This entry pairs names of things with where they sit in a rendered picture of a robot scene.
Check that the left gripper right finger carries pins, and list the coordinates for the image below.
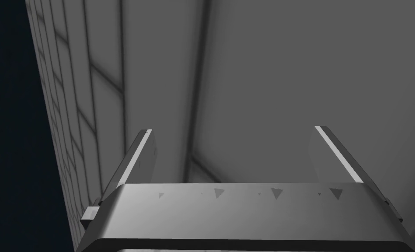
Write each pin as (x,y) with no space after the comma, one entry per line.
(336,159)

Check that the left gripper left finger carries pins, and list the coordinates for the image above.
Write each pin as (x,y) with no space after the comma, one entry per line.
(139,159)

